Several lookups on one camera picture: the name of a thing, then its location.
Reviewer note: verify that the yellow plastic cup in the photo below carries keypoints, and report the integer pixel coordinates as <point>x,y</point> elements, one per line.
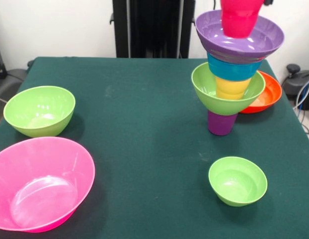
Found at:
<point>231,89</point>

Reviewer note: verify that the purple plastic bowl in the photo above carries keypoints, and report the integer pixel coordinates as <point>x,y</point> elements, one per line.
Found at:
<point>264,37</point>

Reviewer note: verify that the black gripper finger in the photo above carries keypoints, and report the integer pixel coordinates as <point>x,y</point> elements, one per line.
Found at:
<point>268,2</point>

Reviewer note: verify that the dark green tablecloth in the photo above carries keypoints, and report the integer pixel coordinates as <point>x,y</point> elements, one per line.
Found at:
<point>154,119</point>

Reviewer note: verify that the blue plastic bowl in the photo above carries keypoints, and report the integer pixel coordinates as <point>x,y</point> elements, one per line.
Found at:
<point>231,71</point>

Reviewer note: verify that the small green plastic bowl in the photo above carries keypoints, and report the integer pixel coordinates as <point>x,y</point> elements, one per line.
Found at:
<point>236,184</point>

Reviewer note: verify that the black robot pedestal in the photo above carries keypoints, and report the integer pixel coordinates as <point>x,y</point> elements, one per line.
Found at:
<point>154,25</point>

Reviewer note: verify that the large pink plastic bowl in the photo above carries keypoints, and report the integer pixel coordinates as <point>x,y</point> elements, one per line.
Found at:
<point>45,184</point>

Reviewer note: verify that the black chair base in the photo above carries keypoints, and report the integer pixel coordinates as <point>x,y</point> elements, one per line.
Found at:
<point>10,82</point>
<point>294,79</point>

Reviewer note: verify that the red plastic cup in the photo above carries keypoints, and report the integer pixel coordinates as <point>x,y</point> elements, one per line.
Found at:
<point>239,20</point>

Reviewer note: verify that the purple plastic cup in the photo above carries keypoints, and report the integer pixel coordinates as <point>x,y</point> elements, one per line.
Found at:
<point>220,124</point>

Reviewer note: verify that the orange-red plastic bowl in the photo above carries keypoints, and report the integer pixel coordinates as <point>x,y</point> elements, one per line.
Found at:
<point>269,97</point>

